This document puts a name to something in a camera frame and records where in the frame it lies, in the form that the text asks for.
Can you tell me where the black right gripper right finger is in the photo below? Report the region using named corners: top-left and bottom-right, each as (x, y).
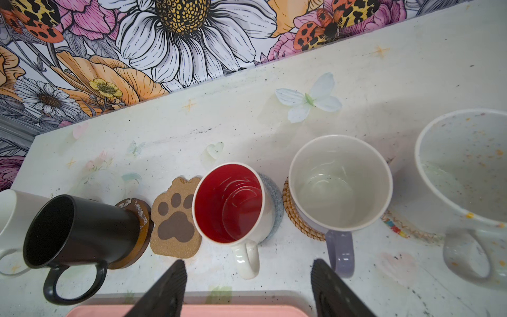
top-left (310, 259), bottom-right (375, 317)

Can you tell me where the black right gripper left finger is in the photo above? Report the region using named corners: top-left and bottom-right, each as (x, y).
top-left (125, 260), bottom-right (187, 317)

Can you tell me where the dark wooden scratched coaster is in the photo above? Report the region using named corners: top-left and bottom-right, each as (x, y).
top-left (107, 197), bottom-right (154, 271)

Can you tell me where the cork paw print coaster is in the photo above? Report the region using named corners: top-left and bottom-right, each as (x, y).
top-left (150, 177), bottom-right (202, 259)

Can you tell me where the woven rattan round coaster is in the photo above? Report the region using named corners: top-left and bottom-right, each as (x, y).
top-left (283, 178), bottom-right (326, 242)

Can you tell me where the grey-blue woven round coaster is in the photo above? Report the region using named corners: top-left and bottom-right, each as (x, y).
top-left (260, 173), bottom-right (285, 245)

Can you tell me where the purple mug white inside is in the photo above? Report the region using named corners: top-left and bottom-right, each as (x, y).
top-left (288, 135), bottom-right (393, 278)

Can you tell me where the multicolour zigzag round coaster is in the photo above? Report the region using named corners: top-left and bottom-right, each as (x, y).
top-left (381, 210), bottom-right (445, 246)

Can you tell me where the white mug red inside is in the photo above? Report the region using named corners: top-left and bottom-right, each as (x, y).
top-left (192, 162), bottom-right (275, 279)

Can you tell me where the black mug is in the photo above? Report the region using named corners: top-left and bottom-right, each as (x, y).
top-left (22, 194), bottom-right (141, 305)

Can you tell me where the white speckled mug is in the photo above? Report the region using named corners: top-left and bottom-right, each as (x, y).
top-left (1, 189), bottom-right (50, 259)
top-left (389, 108), bottom-right (507, 286)

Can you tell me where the pink silicone tray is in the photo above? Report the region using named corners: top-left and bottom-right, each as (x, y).
top-left (65, 291), bottom-right (318, 317)

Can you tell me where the aluminium left corner post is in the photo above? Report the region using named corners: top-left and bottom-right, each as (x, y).
top-left (1, 115), bottom-right (39, 150)

